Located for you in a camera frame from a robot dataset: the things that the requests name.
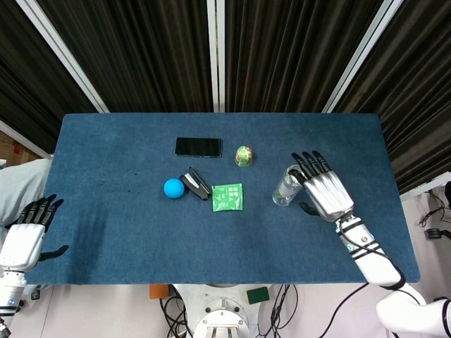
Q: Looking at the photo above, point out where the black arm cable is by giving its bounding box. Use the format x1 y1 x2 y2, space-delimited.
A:
315 216 406 338

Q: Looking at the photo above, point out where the blue fabric table cover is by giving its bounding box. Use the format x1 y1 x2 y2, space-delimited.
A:
23 112 422 285

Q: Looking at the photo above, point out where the black smartphone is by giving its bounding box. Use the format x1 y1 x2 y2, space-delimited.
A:
175 137 223 158

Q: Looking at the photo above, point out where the clear glass cup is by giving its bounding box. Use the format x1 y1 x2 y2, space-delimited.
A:
272 164 308 207

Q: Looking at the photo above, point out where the black floor cable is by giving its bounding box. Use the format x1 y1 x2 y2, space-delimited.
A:
257 284 300 338
160 295 194 338

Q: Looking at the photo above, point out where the dark pleated curtain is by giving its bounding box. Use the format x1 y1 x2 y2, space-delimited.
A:
0 0 451 194

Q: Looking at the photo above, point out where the orange block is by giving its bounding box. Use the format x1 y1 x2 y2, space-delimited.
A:
149 284 169 300

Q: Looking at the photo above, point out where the green sachet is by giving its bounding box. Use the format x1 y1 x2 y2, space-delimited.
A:
211 182 244 213

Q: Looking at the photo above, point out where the black stapler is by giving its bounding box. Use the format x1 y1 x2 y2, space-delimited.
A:
179 166 212 201

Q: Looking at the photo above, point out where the white robot torso base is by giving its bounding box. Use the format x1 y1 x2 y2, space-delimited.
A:
172 283 272 338

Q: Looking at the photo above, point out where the grey cloth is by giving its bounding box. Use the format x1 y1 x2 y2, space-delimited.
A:
0 158 54 240

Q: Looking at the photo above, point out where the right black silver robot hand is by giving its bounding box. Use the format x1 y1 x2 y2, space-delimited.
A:
289 150 355 222

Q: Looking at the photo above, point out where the white frame post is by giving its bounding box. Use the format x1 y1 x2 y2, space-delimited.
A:
0 119 54 158
206 0 227 113
400 173 451 202
16 0 110 113
322 0 404 113

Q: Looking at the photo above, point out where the green block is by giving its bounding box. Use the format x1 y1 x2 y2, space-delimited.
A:
246 287 271 306

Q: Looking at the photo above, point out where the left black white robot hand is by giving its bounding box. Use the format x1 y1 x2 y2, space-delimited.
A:
0 194 70 272

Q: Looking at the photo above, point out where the blue ball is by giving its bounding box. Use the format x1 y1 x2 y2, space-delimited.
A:
163 178 185 199

